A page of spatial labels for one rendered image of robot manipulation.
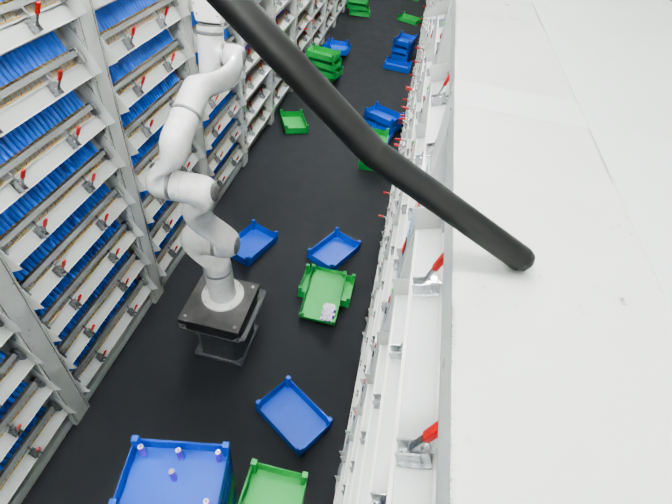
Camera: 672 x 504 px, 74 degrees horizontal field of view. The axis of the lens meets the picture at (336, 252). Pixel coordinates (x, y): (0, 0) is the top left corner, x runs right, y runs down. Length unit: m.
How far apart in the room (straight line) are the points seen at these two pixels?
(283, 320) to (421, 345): 1.87
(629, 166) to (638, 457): 0.42
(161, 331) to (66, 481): 0.75
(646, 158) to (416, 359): 0.42
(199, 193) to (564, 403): 1.25
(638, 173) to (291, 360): 1.92
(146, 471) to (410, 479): 1.19
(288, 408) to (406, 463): 1.67
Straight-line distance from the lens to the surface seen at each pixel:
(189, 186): 1.47
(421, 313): 0.70
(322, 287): 2.54
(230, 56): 1.57
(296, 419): 2.20
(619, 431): 0.39
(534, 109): 0.77
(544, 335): 0.41
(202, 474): 1.62
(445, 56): 1.44
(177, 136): 1.40
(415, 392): 0.62
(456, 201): 0.39
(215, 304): 2.09
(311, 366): 2.33
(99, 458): 2.26
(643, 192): 0.66
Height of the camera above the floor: 1.99
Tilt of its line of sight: 44 degrees down
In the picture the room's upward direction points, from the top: 9 degrees clockwise
